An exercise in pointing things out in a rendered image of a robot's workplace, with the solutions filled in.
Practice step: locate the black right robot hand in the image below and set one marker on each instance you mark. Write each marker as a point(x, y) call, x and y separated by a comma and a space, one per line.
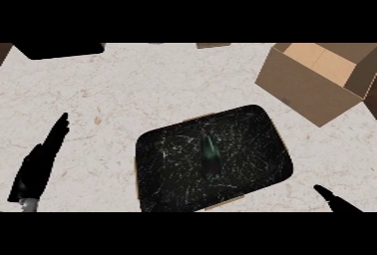
point(336, 201)

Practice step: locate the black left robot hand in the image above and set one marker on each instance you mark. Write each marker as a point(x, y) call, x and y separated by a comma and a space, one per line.
point(41, 162)

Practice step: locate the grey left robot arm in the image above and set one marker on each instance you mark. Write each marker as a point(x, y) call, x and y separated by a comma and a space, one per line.
point(30, 204)

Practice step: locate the black scratched tray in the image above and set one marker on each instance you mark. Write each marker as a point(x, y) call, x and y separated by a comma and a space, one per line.
point(211, 159)

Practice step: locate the brown cardboard box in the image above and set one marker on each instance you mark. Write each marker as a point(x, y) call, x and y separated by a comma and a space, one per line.
point(319, 78)

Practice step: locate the black flat appliance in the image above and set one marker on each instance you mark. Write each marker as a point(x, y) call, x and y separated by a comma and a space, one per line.
point(61, 50)

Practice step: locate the brown wooden panel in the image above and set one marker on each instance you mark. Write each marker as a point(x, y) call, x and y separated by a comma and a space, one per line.
point(5, 51)

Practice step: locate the brown wooden block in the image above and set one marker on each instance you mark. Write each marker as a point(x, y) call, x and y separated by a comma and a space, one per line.
point(212, 45)

